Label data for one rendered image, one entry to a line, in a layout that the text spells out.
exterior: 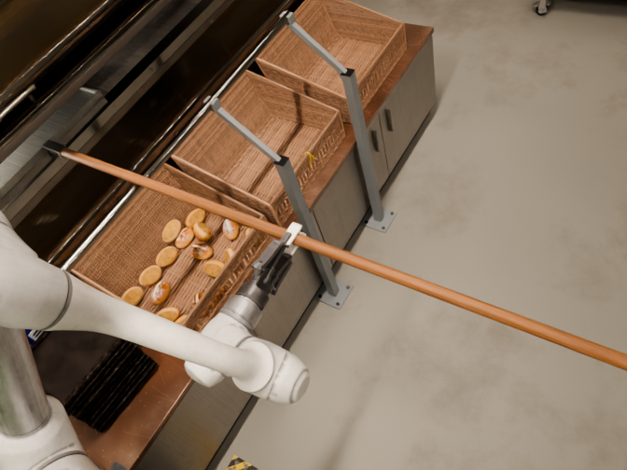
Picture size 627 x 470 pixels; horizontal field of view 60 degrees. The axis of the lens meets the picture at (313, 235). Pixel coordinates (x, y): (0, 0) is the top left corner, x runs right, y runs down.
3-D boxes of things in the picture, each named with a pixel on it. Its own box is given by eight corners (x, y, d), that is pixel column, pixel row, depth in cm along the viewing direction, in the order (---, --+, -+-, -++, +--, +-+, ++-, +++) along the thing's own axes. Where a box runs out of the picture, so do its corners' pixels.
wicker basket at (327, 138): (193, 198, 239) (165, 155, 218) (262, 113, 262) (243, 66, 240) (281, 230, 217) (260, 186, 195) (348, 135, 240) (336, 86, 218)
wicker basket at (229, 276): (105, 305, 216) (64, 269, 194) (190, 201, 238) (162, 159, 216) (193, 356, 193) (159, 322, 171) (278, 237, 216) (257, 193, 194)
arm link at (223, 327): (227, 325, 133) (268, 345, 127) (189, 380, 127) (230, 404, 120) (208, 304, 125) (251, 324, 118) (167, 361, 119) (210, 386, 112)
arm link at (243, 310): (227, 324, 132) (240, 304, 135) (256, 338, 128) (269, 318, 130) (213, 306, 125) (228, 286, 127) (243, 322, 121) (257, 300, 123)
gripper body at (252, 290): (229, 288, 127) (252, 258, 131) (242, 305, 134) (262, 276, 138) (255, 300, 124) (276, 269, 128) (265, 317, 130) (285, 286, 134)
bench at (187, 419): (104, 446, 244) (20, 405, 198) (356, 95, 342) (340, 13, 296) (195, 514, 218) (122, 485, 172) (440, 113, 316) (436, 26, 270)
